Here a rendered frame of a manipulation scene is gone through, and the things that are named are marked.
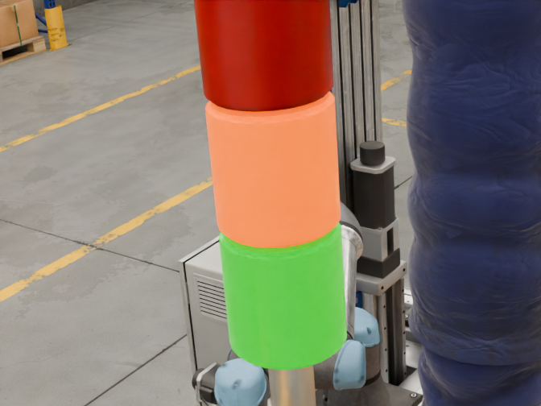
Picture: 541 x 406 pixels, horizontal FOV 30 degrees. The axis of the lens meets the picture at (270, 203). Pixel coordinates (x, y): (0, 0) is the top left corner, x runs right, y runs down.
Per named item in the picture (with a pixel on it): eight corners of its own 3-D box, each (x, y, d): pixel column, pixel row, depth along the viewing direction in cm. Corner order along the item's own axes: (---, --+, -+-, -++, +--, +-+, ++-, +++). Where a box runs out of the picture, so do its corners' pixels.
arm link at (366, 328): (381, 382, 220) (379, 328, 215) (319, 383, 222) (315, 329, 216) (381, 352, 231) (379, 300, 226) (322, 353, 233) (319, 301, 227)
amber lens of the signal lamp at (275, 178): (286, 262, 38) (275, 126, 35) (192, 230, 41) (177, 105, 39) (365, 214, 41) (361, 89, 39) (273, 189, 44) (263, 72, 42)
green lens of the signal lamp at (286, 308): (295, 386, 40) (287, 266, 38) (205, 348, 43) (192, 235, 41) (370, 331, 43) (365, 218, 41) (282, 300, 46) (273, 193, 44)
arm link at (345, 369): (369, 228, 199) (366, 409, 159) (313, 229, 200) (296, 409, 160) (366, 179, 192) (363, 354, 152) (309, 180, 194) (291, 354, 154)
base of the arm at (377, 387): (310, 411, 229) (307, 374, 225) (345, 379, 240) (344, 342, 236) (367, 432, 220) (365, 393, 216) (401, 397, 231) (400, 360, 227)
